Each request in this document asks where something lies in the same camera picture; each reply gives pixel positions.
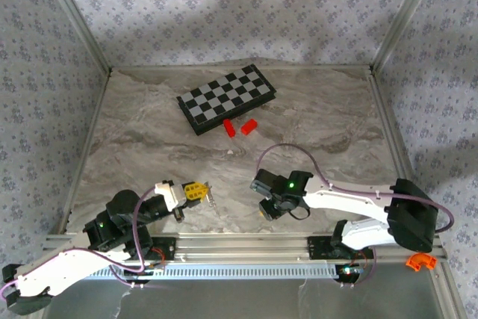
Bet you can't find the small circuit board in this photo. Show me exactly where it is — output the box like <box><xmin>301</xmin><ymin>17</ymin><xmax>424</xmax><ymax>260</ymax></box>
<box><xmin>338</xmin><ymin>263</ymin><xmax>366</xmax><ymax>283</ymax></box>
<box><xmin>124</xmin><ymin>264</ymin><xmax>165</xmax><ymax>285</ymax></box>

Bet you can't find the black and grey chessboard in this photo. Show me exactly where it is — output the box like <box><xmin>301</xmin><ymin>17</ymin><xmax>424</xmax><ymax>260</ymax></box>
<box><xmin>176</xmin><ymin>64</ymin><xmax>277</xmax><ymax>137</ymax></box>

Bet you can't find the grey metal sheet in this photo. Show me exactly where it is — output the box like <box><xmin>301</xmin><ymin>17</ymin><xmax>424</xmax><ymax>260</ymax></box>
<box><xmin>40</xmin><ymin>279</ymin><xmax>455</xmax><ymax>319</ymax></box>

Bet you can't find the thin black wire loop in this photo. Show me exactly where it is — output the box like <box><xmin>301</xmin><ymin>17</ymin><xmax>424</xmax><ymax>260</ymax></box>
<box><xmin>289</xmin><ymin>205</ymin><xmax>311</xmax><ymax>222</ymax></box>

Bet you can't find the long aluminium base rail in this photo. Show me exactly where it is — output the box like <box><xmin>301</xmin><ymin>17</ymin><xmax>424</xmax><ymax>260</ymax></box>
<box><xmin>43</xmin><ymin>232</ymin><xmax>447</xmax><ymax>264</ymax></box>

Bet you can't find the aluminium table edge rail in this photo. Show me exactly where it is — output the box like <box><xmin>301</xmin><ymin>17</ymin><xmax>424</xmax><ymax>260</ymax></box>
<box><xmin>111</xmin><ymin>64</ymin><xmax>374</xmax><ymax>72</ymax></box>
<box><xmin>55</xmin><ymin>68</ymin><xmax>114</xmax><ymax>236</ymax></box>
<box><xmin>367</xmin><ymin>66</ymin><xmax>414</xmax><ymax>185</ymax></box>

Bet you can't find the grey slotted cable duct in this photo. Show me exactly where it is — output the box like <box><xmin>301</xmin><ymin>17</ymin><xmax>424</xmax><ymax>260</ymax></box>
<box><xmin>91</xmin><ymin>262</ymin><xmax>339</xmax><ymax>281</ymax></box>

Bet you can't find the aluminium frame post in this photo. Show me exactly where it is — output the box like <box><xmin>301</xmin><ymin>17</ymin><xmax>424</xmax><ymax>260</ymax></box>
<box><xmin>35</xmin><ymin>0</ymin><xmax>114</xmax><ymax>73</ymax></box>
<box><xmin>371</xmin><ymin>0</ymin><xmax>445</xmax><ymax>70</ymax></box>

